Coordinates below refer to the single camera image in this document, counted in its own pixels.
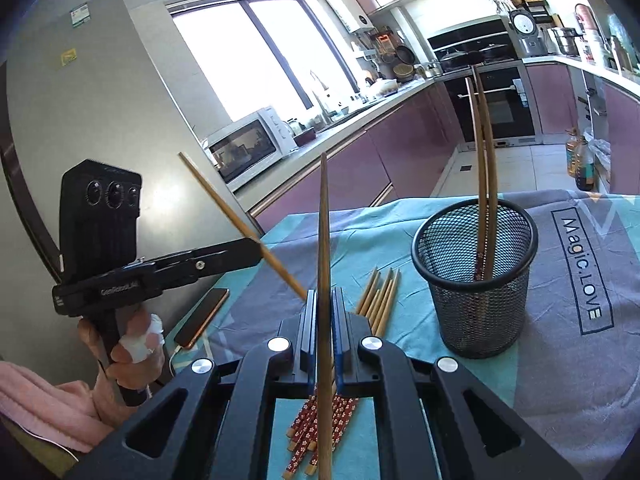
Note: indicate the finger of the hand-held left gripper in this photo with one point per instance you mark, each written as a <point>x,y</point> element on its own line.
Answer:
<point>225,256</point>

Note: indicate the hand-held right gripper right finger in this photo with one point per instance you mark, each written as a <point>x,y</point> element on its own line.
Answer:
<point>339,330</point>

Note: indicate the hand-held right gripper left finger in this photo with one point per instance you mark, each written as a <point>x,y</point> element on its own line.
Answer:
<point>311,325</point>

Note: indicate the bunch of chopsticks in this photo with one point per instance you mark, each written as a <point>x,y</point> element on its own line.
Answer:
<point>382,305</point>

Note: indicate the wooden chopstick red floral end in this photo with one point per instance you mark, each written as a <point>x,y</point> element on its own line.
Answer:
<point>215,199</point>
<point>479,160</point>
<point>324,235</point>

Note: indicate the black mesh holder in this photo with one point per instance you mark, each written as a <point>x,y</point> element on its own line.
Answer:
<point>515,310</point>

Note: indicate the person's left forearm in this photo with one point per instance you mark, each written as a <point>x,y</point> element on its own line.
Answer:
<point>45,405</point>

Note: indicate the person's left hand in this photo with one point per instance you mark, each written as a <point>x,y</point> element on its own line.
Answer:
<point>131,366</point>

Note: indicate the smartphone with gold edge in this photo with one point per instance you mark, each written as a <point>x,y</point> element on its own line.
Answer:
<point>202,317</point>

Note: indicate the white microwave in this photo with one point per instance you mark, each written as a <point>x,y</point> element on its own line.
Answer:
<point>250,145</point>

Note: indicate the grey refrigerator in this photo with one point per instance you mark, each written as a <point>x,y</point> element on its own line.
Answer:
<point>100,110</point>

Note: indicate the pink kitchen base cabinets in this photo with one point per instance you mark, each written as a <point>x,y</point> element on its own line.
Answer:
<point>375,160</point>

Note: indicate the steel kitchen faucet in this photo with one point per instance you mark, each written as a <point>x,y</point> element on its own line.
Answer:
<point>320,95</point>

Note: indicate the kitchen window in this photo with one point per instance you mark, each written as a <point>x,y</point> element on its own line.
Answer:
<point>250,60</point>

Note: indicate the teal grey tablecloth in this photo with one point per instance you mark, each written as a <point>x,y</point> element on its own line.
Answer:
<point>550,360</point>

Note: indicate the white casserole pot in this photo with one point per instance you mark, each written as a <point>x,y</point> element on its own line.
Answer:
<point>385,87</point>

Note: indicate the hanging black pan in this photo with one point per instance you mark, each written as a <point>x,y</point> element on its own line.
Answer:
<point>406,55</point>

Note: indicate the white water heater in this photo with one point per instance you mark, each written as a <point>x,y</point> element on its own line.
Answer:
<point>350,10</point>

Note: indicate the black built-in oven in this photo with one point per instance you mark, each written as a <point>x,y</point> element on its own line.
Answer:
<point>500,105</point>

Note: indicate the yellow cooking oil bottle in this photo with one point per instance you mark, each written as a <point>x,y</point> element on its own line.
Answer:
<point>575,157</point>

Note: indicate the black wok with lid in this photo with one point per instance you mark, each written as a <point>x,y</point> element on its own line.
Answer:
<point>455,57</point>

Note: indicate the clear plastic bag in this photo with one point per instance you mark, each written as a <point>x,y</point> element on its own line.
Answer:
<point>600,155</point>

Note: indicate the black frying pan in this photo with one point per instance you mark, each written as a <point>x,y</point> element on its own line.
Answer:
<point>492,52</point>

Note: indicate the black range hood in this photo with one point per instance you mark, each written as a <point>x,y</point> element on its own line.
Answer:
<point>465,32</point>

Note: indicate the silver rice cooker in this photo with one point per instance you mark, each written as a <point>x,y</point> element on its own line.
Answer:
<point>525,30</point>

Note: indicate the steel stock pot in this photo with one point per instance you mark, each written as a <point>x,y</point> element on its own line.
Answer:
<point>567,40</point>

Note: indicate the pink kettle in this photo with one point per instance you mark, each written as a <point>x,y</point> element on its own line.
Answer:
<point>585,17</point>

